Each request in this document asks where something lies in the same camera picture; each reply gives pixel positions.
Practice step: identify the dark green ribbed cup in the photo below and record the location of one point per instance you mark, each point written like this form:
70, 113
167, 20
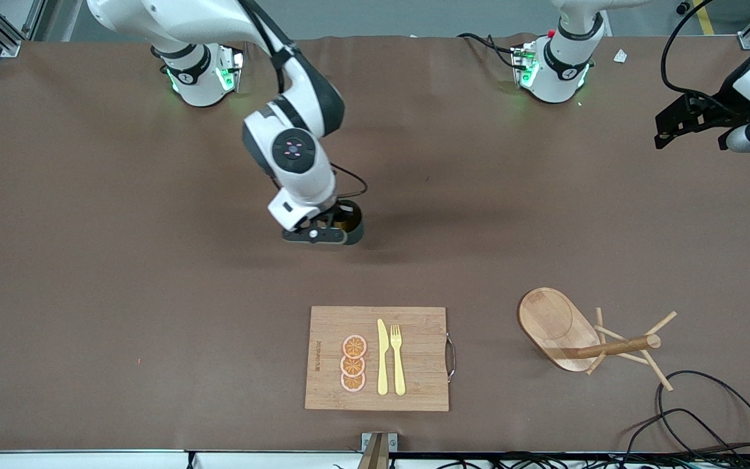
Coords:
357, 236

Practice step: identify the yellow plastic knife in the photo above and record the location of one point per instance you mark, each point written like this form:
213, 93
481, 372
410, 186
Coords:
383, 365

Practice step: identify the wooden mug rack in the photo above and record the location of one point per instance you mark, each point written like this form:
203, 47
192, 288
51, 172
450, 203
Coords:
551, 319

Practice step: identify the orange slice toy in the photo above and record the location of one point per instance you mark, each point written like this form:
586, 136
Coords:
354, 346
352, 367

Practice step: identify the yellow plastic fork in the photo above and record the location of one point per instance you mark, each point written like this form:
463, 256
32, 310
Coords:
399, 371

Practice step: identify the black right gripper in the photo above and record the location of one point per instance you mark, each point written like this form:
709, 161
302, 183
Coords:
347, 212

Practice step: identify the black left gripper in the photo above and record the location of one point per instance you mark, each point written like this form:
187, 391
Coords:
725, 99

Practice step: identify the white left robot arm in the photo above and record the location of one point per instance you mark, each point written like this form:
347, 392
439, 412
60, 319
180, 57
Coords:
564, 65

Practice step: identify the wooden cutting board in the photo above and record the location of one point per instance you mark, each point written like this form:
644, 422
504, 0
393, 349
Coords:
414, 365

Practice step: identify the metal table edge bracket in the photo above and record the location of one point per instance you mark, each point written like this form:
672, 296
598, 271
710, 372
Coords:
378, 449

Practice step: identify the white paper scrap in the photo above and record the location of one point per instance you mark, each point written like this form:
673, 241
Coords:
620, 56

